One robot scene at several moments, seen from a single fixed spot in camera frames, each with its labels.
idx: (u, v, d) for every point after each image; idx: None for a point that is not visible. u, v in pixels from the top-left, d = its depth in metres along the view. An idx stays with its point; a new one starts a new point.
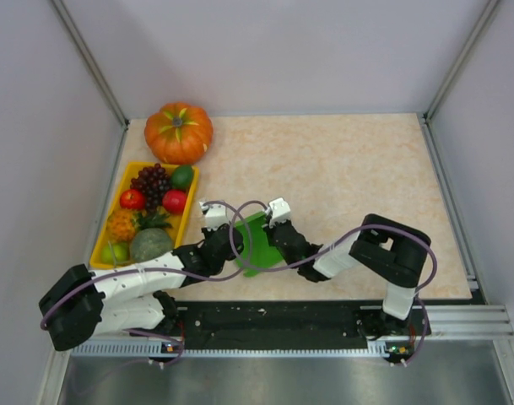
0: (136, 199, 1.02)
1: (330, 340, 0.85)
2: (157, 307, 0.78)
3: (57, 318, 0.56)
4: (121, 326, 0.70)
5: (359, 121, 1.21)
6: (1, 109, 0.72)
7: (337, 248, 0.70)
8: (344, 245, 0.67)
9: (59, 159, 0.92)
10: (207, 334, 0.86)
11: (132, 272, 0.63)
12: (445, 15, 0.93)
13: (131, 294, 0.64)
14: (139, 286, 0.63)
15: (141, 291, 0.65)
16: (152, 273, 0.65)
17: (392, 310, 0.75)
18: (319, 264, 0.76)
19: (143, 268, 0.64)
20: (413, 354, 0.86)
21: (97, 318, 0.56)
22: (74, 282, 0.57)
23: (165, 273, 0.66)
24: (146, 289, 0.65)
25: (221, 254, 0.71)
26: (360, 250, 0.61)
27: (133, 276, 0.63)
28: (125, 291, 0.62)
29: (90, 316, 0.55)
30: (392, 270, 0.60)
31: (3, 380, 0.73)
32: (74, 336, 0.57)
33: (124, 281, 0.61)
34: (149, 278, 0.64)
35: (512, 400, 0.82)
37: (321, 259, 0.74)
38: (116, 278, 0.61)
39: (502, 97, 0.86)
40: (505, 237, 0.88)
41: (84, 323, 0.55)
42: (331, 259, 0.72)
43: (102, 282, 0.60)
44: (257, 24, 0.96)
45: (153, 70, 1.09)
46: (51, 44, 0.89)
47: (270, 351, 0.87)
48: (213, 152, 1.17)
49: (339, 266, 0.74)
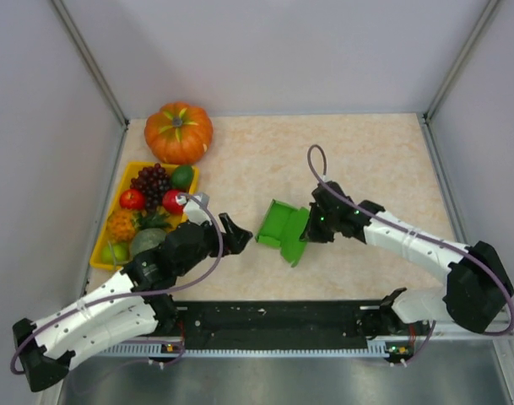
0: (136, 199, 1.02)
1: (331, 340, 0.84)
2: (147, 315, 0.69)
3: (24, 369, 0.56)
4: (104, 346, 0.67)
5: (359, 121, 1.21)
6: (1, 109, 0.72)
7: (417, 240, 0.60)
8: (437, 251, 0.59)
9: (58, 159, 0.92)
10: (206, 334, 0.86)
11: (73, 313, 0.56)
12: (446, 16, 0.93)
13: (86, 329, 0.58)
14: (86, 323, 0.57)
15: (94, 323, 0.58)
16: (95, 307, 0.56)
17: (400, 310, 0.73)
18: (374, 228, 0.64)
19: (85, 304, 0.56)
20: (413, 354, 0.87)
21: (51, 367, 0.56)
22: (19, 337, 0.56)
23: (111, 302, 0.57)
24: (100, 320, 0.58)
25: (181, 257, 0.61)
26: (463, 279, 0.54)
27: (74, 316, 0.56)
28: (72, 333, 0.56)
29: (45, 364, 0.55)
30: (472, 309, 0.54)
31: (2, 381, 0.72)
32: (47, 380, 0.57)
33: (66, 326, 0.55)
34: (94, 312, 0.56)
35: (512, 400, 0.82)
37: (381, 230, 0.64)
38: (56, 324, 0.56)
39: (502, 98, 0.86)
40: (504, 238, 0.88)
41: (44, 372, 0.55)
42: (396, 242, 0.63)
43: (45, 332, 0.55)
44: (258, 24, 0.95)
45: (153, 71, 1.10)
46: (51, 43, 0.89)
47: (270, 352, 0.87)
48: (213, 152, 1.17)
49: (397, 248, 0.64)
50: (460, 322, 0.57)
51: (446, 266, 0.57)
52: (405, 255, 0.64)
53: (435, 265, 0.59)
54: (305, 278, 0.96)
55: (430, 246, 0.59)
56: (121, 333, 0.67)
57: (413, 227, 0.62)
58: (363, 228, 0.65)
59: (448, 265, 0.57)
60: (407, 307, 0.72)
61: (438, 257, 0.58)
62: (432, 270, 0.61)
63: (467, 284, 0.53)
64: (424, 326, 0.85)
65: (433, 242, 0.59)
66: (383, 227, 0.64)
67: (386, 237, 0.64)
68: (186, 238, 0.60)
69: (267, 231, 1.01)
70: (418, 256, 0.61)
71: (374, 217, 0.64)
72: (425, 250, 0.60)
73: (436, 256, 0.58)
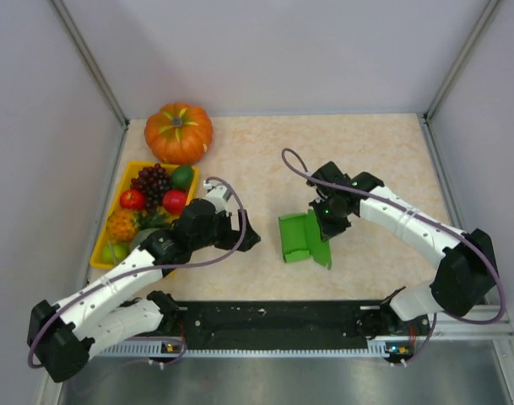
0: (136, 199, 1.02)
1: (331, 340, 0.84)
2: (152, 310, 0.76)
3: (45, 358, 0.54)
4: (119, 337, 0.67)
5: (359, 121, 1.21)
6: (1, 109, 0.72)
7: (413, 220, 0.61)
8: (433, 234, 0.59)
9: (58, 159, 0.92)
10: (206, 334, 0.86)
11: (99, 288, 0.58)
12: (446, 15, 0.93)
13: (109, 308, 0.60)
14: (111, 299, 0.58)
15: (118, 300, 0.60)
16: (121, 281, 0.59)
17: (397, 307, 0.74)
18: (371, 204, 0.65)
19: (110, 279, 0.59)
20: (413, 355, 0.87)
21: (76, 347, 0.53)
22: (41, 319, 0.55)
23: (135, 275, 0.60)
24: (123, 297, 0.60)
25: (196, 231, 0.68)
26: (455, 266, 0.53)
27: (100, 292, 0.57)
28: (98, 310, 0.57)
29: (71, 344, 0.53)
30: (458, 294, 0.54)
31: (2, 381, 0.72)
32: (71, 366, 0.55)
33: (92, 301, 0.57)
34: (119, 286, 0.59)
35: (512, 400, 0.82)
37: (378, 207, 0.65)
38: (82, 301, 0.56)
39: (502, 98, 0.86)
40: (504, 238, 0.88)
41: (69, 353, 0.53)
42: (392, 219, 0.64)
43: (69, 311, 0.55)
44: (258, 24, 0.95)
45: (154, 71, 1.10)
46: (51, 44, 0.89)
47: (270, 352, 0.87)
48: (213, 152, 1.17)
49: (391, 226, 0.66)
50: (444, 304, 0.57)
51: (441, 250, 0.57)
52: (399, 232, 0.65)
53: (429, 248, 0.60)
54: (305, 278, 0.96)
55: (427, 229, 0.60)
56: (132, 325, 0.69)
57: (411, 207, 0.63)
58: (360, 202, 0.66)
59: (442, 250, 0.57)
60: (403, 305, 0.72)
61: (433, 240, 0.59)
62: (424, 252, 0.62)
63: (458, 272, 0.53)
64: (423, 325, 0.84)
65: (430, 224, 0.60)
66: (380, 204, 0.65)
67: (381, 213, 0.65)
68: (202, 211, 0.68)
69: (293, 246, 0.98)
70: (413, 236, 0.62)
71: (370, 193, 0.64)
72: (421, 231, 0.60)
73: (431, 240, 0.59)
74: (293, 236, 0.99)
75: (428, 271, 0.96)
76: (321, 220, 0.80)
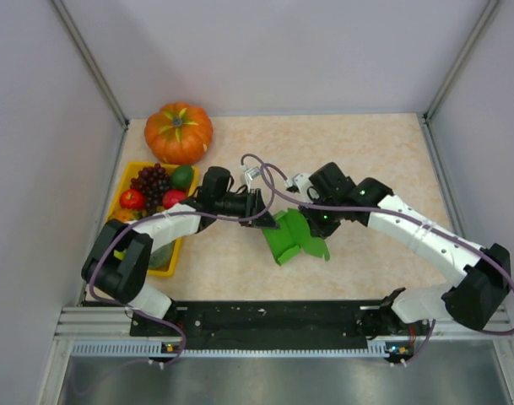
0: (136, 198, 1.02)
1: (331, 340, 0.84)
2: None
3: (109, 273, 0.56)
4: (143, 305, 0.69)
5: (359, 121, 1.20)
6: (1, 109, 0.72)
7: (430, 234, 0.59)
8: (451, 251, 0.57)
9: (59, 159, 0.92)
10: (206, 334, 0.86)
11: (159, 217, 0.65)
12: (445, 15, 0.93)
13: (164, 238, 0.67)
14: (168, 229, 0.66)
15: (171, 234, 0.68)
16: (177, 216, 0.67)
17: (399, 310, 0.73)
18: (382, 217, 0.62)
19: (169, 213, 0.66)
20: (413, 354, 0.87)
21: (148, 254, 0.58)
22: (115, 232, 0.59)
23: (185, 216, 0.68)
24: (174, 232, 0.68)
25: (218, 191, 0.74)
26: (477, 283, 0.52)
27: (161, 220, 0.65)
28: (158, 234, 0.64)
29: (146, 253, 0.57)
30: (476, 312, 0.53)
31: (2, 381, 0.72)
32: (132, 285, 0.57)
33: (156, 224, 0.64)
34: (175, 220, 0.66)
35: (513, 400, 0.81)
37: (390, 219, 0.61)
38: (149, 223, 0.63)
39: (502, 97, 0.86)
40: (504, 237, 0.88)
41: (144, 256, 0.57)
42: (407, 234, 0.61)
43: (139, 226, 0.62)
44: (258, 24, 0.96)
45: (153, 72, 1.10)
46: (51, 45, 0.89)
47: (270, 352, 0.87)
48: (213, 152, 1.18)
49: (404, 239, 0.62)
50: (457, 317, 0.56)
51: (462, 268, 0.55)
52: (413, 247, 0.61)
53: (447, 266, 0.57)
54: (305, 278, 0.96)
55: (444, 245, 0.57)
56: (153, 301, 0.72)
57: (427, 220, 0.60)
58: (370, 213, 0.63)
59: (464, 268, 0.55)
60: (407, 306, 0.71)
61: (452, 258, 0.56)
62: (440, 268, 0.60)
63: (481, 290, 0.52)
64: (425, 326, 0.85)
65: (448, 240, 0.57)
66: (392, 216, 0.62)
67: (393, 226, 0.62)
68: (221, 173, 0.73)
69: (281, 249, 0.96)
70: (430, 252, 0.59)
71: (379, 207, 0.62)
72: (439, 247, 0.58)
73: (451, 256, 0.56)
74: (278, 235, 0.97)
75: (428, 271, 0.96)
76: (319, 224, 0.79)
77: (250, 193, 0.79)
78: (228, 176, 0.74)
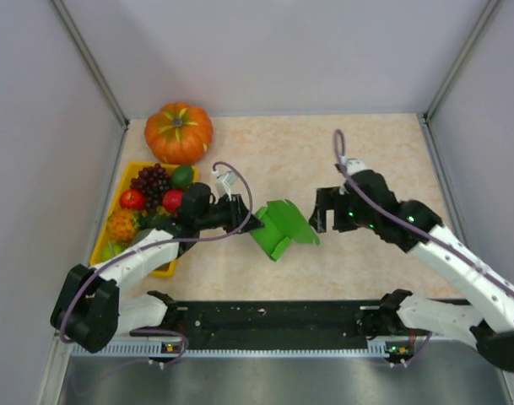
0: (136, 199, 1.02)
1: (331, 340, 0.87)
2: (158, 301, 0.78)
3: (77, 322, 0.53)
4: (134, 322, 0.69)
5: (359, 121, 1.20)
6: (1, 108, 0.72)
7: (484, 280, 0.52)
8: (504, 299, 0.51)
9: (58, 159, 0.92)
10: (207, 334, 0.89)
11: (130, 254, 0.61)
12: (445, 15, 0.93)
13: (137, 274, 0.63)
14: (141, 265, 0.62)
15: (144, 268, 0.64)
16: (149, 249, 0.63)
17: (405, 317, 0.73)
18: (432, 251, 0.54)
19: (139, 246, 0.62)
20: (413, 354, 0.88)
21: (116, 303, 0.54)
22: (78, 282, 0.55)
23: (159, 246, 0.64)
24: (147, 265, 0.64)
25: (199, 210, 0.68)
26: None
27: (132, 257, 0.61)
28: (131, 272, 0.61)
29: (113, 302, 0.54)
30: (513, 358, 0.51)
31: (2, 380, 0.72)
32: (102, 332, 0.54)
33: (127, 264, 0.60)
34: (148, 254, 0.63)
35: (513, 400, 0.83)
37: (440, 256, 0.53)
38: (117, 263, 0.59)
39: (502, 96, 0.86)
40: (505, 237, 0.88)
41: (112, 306, 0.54)
42: (454, 273, 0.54)
43: (106, 271, 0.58)
44: (257, 24, 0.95)
45: (153, 71, 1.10)
46: (51, 44, 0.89)
47: (270, 352, 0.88)
48: (213, 152, 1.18)
49: (450, 276, 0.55)
50: (490, 355, 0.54)
51: (513, 322, 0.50)
52: (457, 284, 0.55)
53: (495, 314, 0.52)
54: (305, 278, 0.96)
55: (495, 292, 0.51)
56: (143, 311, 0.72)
57: (479, 261, 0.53)
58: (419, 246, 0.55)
59: None
60: (415, 315, 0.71)
61: (504, 308, 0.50)
62: (481, 310, 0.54)
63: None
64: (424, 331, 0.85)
65: (500, 287, 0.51)
66: (441, 251, 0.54)
67: (442, 262, 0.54)
68: (201, 191, 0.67)
69: (273, 244, 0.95)
70: (474, 297, 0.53)
71: (435, 239, 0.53)
72: (490, 294, 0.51)
73: (502, 307, 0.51)
74: (267, 231, 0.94)
75: (428, 271, 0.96)
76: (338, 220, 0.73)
77: (234, 200, 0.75)
78: (208, 193, 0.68)
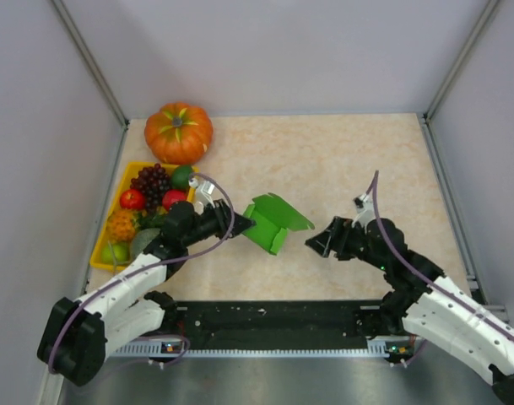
0: (136, 199, 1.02)
1: (330, 340, 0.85)
2: (154, 306, 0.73)
3: (64, 353, 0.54)
4: (127, 339, 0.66)
5: (359, 121, 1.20)
6: (0, 108, 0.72)
7: (484, 325, 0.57)
8: (505, 342, 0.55)
9: (58, 159, 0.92)
10: (207, 334, 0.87)
11: (116, 283, 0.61)
12: (446, 14, 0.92)
13: (124, 303, 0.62)
14: (127, 294, 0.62)
15: (132, 296, 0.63)
16: (135, 277, 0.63)
17: (413, 328, 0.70)
18: (435, 299, 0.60)
19: (125, 276, 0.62)
20: (413, 354, 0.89)
21: (102, 336, 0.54)
22: (64, 315, 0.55)
23: (146, 272, 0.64)
24: (135, 294, 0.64)
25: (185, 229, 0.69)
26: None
27: (118, 287, 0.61)
28: (117, 303, 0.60)
29: (99, 336, 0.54)
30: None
31: (1, 381, 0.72)
32: (89, 364, 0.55)
33: (112, 294, 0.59)
34: (134, 282, 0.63)
35: None
37: (442, 303, 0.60)
38: (103, 294, 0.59)
39: (502, 96, 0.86)
40: (505, 237, 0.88)
41: (98, 340, 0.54)
42: (457, 319, 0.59)
43: (92, 303, 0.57)
44: (258, 24, 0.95)
45: (153, 72, 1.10)
46: (51, 43, 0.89)
47: (270, 352, 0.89)
48: (213, 152, 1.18)
49: (457, 323, 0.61)
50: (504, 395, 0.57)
51: None
52: (464, 330, 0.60)
53: (500, 356, 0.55)
54: (305, 278, 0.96)
55: (497, 335, 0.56)
56: (138, 322, 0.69)
57: (480, 308, 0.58)
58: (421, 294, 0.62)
59: None
60: (426, 331, 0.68)
61: (505, 351, 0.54)
62: (489, 353, 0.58)
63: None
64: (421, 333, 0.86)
65: (501, 331, 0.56)
66: (445, 300, 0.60)
67: (446, 310, 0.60)
68: (182, 213, 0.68)
69: (270, 239, 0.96)
70: (481, 342, 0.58)
71: (434, 286, 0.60)
72: (492, 338, 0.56)
73: (504, 349, 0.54)
74: (262, 229, 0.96)
75: None
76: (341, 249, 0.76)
77: (218, 207, 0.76)
78: (190, 213, 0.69)
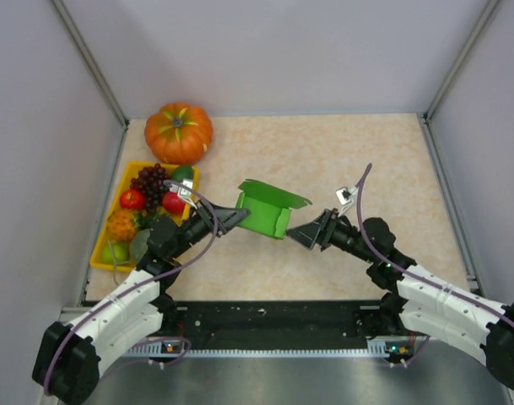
0: (136, 199, 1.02)
1: (331, 340, 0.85)
2: (152, 311, 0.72)
3: (58, 376, 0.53)
4: (123, 350, 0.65)
5: (359, 121, 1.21)
6: (0, 107, 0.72)
7: (452, 299, 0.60)
8: (473, 310, 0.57)
9: (58, 158, 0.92)
10: (206, 334, 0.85)
11: (107, 305, 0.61)
12: (446, 15, 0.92)
13: (117, 323, 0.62)
14: (120, 315, 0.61)
15: (125, 315, 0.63)
16: (127, 296, 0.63)
17: (411, 325, 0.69)
18: (408, 283, 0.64)
19: (116, 297, 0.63)
20: (413, 355, 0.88)
21: (94, 359, 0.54)
22: (56, 340, 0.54)
23: (138, 291, 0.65)
24: (128, 313, 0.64)
25: (172, 243, 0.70)
26: (500, 340, 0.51)
27: (110, 308, 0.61)
28: (110, 325, 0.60)
29: (91, 359, 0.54)
30: (510, 370, 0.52)
31: (1, 381, 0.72)
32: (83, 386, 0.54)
33: (104, 316, 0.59)
34: (127, 302, 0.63)
35: (512, 400, 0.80)
37: (413, 286, 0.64)
38: (94, 317, 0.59)
39: (502, 96, 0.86)
40: (505, 236, 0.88)
41: (90, 364, 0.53)
42: (430, 299, 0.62)
43: (83, 326, 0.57)
44: (258, 24, 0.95)
45: (153, 71, 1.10)
46: (51, 42, 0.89)
47: (271, 352, 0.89)
48: (213, 152, 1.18)
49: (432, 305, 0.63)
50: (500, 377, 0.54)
51: (485, 326, 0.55)
52: (440, 310, 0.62)
53: (473, 326, 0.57)
54: (305, 278, 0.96)
55: (466, 305, 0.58)
56: (134, 334, 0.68)
57: (447, 285, 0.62)
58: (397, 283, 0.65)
59: (487, 326, 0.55)
60: (419, 322, 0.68)
61: (475, 317, 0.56)
62: (467, 329, 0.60)
63: (507, 350, 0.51)
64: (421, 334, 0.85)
65: (468, 301, 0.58)
66: (416, 283, 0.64)
67: (419, 293, 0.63)
68: (164, 234, 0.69)
69: (272, 224, 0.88)
70: (456, 317, 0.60)
71: (405, 271, 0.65)
72: (462, 309, 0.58)
73: (473, 315, 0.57)
74: (260, 218, 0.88)
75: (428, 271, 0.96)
76: (326, 239, 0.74)
77: (201, 208, 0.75)
78: (172, 230, 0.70)
